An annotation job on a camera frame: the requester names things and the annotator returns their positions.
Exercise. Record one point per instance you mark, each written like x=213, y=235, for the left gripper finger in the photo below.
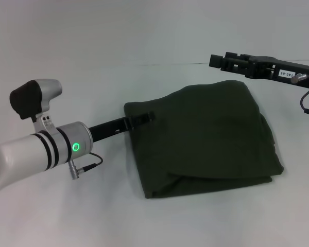
x=143, y=119

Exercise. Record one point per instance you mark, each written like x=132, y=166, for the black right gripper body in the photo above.
x=265, y=68

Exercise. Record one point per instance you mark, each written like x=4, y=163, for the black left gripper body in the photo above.
x=108, y=130

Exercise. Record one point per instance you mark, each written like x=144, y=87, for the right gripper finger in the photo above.
x=217, y=63
x=237, y=56

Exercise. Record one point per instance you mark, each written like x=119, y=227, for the dark green shirt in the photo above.
x=201, y=139

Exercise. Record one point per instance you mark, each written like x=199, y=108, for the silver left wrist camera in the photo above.
x=46, y=95

